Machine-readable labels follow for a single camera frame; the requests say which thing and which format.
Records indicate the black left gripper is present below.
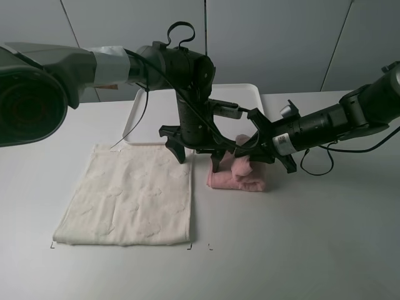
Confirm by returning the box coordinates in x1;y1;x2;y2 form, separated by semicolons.
159;91;234;173

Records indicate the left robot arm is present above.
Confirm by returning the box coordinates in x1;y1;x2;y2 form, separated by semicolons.
1;42;236;166

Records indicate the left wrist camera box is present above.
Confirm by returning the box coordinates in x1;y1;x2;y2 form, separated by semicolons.
208;98;243;120

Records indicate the pink embossed towel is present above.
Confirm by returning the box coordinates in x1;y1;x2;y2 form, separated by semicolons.
206;151;266;192

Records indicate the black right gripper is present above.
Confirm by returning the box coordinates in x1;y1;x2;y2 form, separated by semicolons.
234;109;296;174

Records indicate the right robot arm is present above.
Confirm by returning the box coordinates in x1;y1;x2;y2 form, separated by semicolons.
234;61;399;173

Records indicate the cream white embossed towel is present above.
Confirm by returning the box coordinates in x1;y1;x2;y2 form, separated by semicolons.
52;144;193;246

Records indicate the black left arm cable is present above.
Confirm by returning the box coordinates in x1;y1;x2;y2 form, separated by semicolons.
109;21;263;151

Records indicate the white rectangular plastic tray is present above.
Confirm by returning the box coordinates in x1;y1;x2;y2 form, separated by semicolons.
122;84;264;145

